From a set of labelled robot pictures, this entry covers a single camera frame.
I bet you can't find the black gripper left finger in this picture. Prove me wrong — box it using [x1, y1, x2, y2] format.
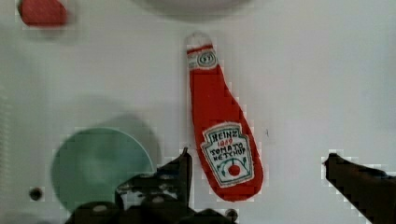
[65, 149, 237, 224]

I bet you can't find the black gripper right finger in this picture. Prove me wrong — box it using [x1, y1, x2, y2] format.
[323, 153, 396, 224]

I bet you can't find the red plush ketchup bottle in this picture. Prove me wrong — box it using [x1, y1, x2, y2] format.
[186, 32, 264, 202]

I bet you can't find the green cup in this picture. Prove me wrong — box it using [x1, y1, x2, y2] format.
[50, 128, 153, 212]

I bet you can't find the round lilac plate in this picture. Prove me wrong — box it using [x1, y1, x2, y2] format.
[131, 0, 253, 16]

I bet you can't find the light red toy strawberry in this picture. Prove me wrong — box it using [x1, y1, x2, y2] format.
[17, 0, 68, 27]

